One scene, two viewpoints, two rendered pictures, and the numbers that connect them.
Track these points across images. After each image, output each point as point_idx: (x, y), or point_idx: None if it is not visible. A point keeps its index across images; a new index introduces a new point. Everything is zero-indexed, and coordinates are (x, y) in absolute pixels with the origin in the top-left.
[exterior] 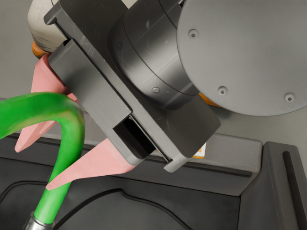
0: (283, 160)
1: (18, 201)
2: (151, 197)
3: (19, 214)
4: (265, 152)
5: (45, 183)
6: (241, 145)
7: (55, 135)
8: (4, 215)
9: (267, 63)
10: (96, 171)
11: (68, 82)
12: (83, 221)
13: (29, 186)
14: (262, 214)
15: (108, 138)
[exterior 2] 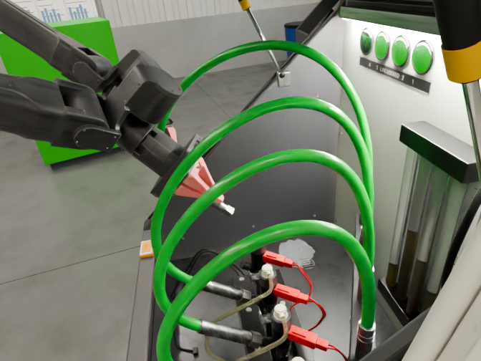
0: (152, 216)
1: (187, 342)
2: (172, 289)
3: (194, 338)
4: (148, 227)
5: (174, 332)
6: (146, 235)
7: (150, 291)
8: (196, 345)
9: (156, 66)
10: (175, 138)
11: (153, 129)
12: (190, 310)
13: (177, 340)
14: (174, 218)
15: (167, 127)
